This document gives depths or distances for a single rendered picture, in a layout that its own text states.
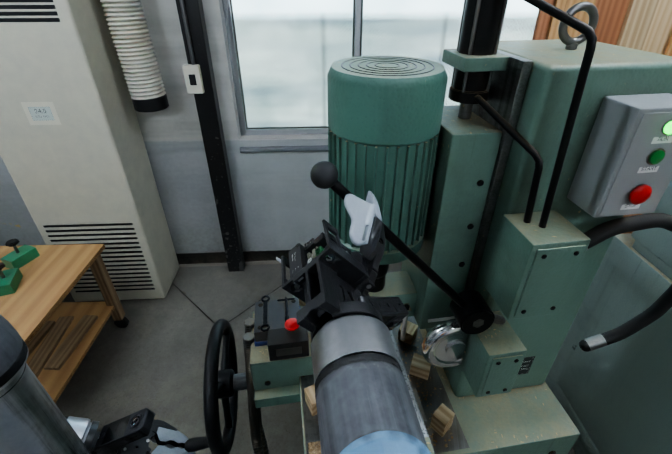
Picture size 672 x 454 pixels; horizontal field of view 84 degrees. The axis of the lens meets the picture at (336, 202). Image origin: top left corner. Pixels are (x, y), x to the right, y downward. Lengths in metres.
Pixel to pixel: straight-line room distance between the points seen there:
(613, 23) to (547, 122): 1.70
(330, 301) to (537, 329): 0.61
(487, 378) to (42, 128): 1.93
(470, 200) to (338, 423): 0.44
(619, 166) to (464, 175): 0.19
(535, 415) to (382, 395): 0.75
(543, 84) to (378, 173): 0.24
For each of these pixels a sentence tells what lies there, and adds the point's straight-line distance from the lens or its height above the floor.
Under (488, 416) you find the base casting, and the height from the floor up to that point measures 0.80.
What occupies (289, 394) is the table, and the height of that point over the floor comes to 0.87.
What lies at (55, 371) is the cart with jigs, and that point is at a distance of 2.11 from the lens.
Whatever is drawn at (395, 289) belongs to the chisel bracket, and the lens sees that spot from 0.79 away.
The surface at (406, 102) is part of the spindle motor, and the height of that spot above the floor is 1.48.
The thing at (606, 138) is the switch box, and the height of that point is 1.43.
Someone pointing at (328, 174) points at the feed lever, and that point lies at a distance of 0.45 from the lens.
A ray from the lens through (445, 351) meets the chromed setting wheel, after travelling 0.78.
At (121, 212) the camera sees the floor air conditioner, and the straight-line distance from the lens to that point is 2.15.
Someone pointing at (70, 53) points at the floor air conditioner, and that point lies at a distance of 1.90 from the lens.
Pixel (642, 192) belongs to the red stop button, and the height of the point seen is 1.37.
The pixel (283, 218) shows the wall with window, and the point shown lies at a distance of 2.31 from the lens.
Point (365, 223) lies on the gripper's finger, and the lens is 0.46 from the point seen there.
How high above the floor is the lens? 1.62
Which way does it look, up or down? 31 degrees down
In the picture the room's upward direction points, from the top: straight up
